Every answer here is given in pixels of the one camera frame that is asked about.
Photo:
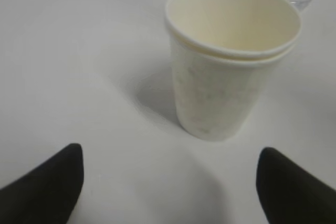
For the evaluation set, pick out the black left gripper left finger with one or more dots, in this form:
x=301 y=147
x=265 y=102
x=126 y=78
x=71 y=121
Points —
x=48 y=193

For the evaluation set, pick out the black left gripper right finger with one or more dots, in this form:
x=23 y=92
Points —
x=289 y=194

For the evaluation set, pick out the white paper cup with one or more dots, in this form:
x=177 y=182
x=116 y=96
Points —
x=223 y=52

